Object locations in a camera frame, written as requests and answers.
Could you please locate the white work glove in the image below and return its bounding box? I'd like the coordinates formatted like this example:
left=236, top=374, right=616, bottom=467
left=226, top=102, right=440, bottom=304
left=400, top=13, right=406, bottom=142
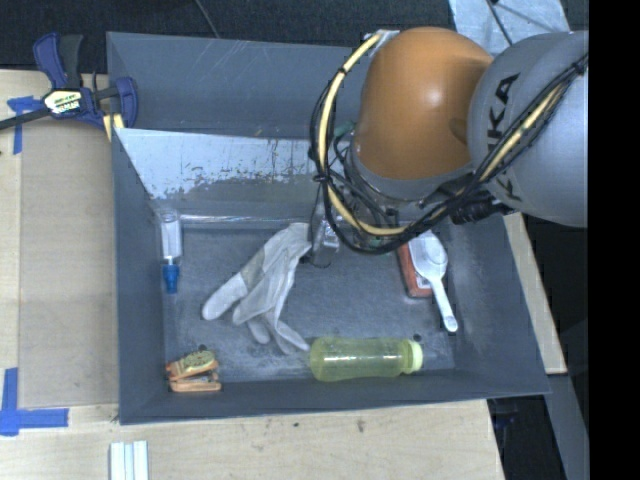
left=201, top=221, right=314, bottom=355

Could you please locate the grey metal bin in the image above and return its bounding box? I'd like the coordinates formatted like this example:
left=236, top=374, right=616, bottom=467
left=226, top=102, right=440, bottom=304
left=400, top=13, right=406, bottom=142
left=105, top=31, right=553, bottom=425

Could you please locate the red-brown flat block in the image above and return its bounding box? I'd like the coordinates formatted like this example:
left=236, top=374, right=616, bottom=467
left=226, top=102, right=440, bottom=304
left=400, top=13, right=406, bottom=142
left=397, top=242, right=434, bottom=299

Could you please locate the white plastic spoon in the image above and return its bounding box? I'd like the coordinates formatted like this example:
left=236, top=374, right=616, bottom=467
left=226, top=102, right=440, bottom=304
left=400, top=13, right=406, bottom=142
left=409, top=231, right=459, bottom=333

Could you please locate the yellow clear plastic bottle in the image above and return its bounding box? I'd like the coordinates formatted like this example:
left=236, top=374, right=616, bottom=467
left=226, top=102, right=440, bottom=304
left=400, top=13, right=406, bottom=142
left=308, top=336, right=425, bottom=383

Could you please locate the clear spray bottle blue cap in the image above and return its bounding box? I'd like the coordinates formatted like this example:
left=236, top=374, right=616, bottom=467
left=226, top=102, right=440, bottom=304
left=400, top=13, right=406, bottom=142
left=158, top=208, right=185, bottom=295

